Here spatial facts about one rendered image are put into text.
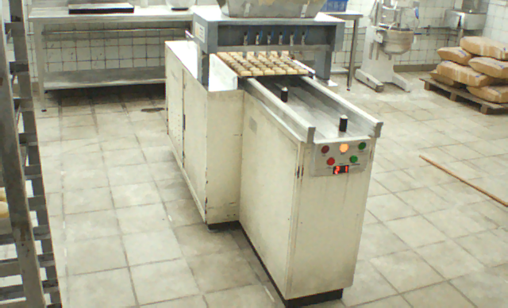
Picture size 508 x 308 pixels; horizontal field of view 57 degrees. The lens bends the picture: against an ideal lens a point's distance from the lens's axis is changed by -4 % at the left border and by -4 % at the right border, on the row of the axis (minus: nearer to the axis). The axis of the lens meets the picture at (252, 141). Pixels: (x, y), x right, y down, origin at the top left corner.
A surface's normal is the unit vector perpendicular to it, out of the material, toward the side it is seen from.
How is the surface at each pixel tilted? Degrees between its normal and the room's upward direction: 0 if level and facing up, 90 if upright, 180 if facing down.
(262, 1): 115
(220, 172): 90
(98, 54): 90
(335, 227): 90
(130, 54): 90
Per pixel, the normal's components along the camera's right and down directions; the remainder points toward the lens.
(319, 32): 0.32, 0.37
